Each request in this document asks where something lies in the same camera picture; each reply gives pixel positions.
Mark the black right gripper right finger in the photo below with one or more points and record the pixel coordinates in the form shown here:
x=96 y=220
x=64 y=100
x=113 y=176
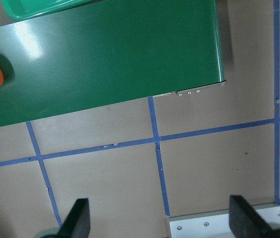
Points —
x=245 y=222

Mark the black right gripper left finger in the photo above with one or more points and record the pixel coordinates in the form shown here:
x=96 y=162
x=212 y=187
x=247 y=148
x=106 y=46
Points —
x=77 y=223

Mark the green conveyor belt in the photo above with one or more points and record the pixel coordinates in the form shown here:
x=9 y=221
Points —
x=107 y=52

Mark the green plastic tray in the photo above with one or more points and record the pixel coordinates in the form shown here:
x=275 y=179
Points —
x=20 y=10

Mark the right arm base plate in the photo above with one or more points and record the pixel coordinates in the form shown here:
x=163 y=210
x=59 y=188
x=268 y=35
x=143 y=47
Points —
x=215 y=224

